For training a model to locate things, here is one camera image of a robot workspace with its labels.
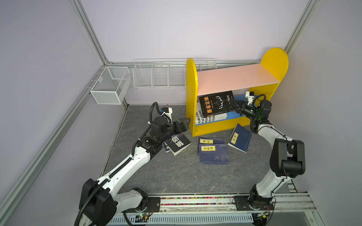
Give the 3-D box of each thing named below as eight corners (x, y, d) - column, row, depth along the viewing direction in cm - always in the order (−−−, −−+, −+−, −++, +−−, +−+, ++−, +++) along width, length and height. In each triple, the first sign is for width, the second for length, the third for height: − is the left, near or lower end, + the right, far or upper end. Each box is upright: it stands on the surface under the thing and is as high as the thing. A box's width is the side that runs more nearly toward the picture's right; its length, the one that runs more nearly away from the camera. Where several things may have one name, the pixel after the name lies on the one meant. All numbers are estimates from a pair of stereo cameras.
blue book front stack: (199, 164, 90) (200, 162, 87) (198, 146, 98) (199, 143, 95) (229, 164, 90) (230, 162, 87) (225, 146, 98) (227, 143, 95)
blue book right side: (227, 144, 98) (228, 143, 96) (235, 125, 109) (236, 123, 107) (245, 153, 95) (247, 151, 92) (252, 132, 105) (253, 130, 103)
